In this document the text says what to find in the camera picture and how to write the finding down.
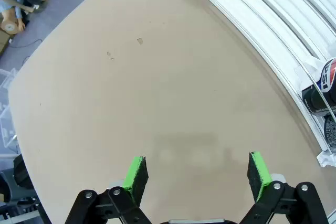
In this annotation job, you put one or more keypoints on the white can dispenser rack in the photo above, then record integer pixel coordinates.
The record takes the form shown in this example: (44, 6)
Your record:
(262, 11)

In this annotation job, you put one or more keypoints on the black equipment box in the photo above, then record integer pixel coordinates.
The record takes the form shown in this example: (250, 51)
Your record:
(22, 171)

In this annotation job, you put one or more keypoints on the kneeling mannequin in blue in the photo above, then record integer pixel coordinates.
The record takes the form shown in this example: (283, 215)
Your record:
(15, 1)

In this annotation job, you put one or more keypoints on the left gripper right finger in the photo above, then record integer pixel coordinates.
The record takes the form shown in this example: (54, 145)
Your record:
(258, 179)

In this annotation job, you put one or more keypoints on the clear plastic storage bin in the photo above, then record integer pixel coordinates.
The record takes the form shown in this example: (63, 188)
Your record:
(8, 129)
(8, 82)

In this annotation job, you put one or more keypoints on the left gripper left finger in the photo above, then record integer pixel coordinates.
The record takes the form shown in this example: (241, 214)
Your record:
(136, 179)

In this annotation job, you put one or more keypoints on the white metal frame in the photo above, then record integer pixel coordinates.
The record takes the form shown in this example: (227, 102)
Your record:
(23, 211)

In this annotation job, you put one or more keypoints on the brown cardboard box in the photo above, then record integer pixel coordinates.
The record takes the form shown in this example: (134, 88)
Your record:
(3, 43)

